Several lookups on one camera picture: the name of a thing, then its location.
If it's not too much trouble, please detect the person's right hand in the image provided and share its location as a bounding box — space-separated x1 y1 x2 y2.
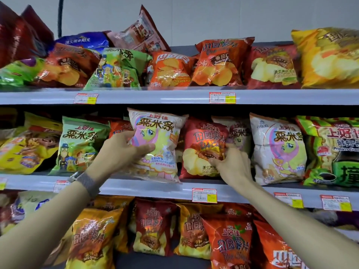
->
208 143 254 188

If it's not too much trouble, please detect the person's left hand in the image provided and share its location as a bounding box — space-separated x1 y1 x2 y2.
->
85 130 156 184

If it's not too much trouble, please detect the large orange tomato chip bag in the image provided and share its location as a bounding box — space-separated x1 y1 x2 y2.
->
108 120 134 139

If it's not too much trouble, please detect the green blue cartoon snack bag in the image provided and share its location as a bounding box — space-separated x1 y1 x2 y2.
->
49 116 111 176
83 47 153 90

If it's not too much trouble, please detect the red orange snack bag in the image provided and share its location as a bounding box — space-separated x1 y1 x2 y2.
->
221 203 254 217

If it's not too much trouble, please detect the large red yellow snack bag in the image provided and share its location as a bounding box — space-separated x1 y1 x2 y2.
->
179 117 230 180

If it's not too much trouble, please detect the narrow yellow snack bag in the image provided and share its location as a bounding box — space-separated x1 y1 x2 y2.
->
92 195 136 254

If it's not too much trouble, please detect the small yellow chip bag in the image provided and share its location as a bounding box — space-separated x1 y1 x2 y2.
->
173 203 224 260

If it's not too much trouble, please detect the grey store shelving unit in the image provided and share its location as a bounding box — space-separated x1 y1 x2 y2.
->
0 40 359 269

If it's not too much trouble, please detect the cream fries print snack bag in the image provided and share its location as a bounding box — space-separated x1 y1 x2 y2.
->
0 190 56 236

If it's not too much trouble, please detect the green prawn cracker bag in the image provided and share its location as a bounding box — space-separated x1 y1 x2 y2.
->
295 115 359 188

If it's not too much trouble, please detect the orange chicken flavour chip bag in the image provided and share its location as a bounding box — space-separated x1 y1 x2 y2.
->
146 50 198 88

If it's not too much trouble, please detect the orange tomato chips snack bag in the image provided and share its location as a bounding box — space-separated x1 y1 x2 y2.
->
190 37 256 87
33 43 102 88

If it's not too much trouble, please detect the red white pouch snack bag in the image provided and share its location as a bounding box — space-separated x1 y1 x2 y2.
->
106 4 172 53

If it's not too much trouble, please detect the tall golden chips snack bag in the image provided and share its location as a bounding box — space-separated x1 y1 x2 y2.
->
291 27 359 89

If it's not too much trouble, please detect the person's right forearm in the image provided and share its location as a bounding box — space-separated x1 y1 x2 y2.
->
235 179 359 269

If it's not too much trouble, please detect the person's left forearm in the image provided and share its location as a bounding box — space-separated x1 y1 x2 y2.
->
0 182 90 269

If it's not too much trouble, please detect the smartwatch with grey band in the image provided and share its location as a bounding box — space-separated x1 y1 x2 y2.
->
68 170 101 198

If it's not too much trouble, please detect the black wall cable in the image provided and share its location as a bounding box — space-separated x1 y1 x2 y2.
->
57 0 65 39

